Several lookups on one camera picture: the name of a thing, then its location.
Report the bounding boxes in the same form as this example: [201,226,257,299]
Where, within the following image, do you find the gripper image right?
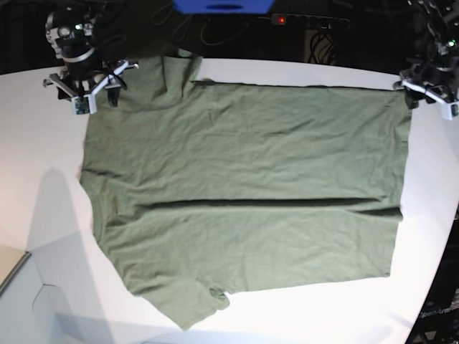
[399,57,458,110]

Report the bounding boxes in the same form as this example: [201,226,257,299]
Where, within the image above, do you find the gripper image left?
[42,54,122,107]

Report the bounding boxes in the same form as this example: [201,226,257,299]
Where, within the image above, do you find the green t-shirt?
[80,57,412,330]

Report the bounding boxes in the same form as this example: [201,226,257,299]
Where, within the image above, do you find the black power strip red light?
[270,13,351,30]

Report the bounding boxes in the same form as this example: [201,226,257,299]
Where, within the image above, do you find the blue box at top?
[173,0,274,14]

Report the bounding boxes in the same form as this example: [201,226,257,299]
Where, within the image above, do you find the grey panel at corner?
[1,254,67,344]

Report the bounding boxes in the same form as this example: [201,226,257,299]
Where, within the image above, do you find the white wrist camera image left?
[71,59,139,115]

